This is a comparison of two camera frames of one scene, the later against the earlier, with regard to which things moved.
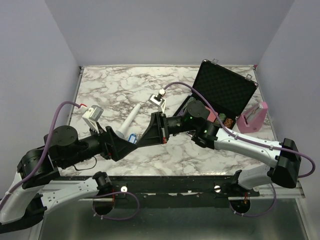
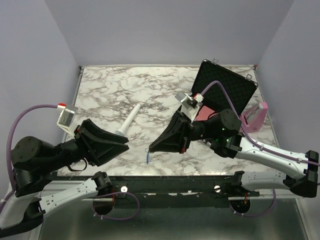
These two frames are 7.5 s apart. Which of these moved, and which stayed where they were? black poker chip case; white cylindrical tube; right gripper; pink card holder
Moved: right gripper
Stayed: white cylindrical tube; black poker chip case; pink card holder
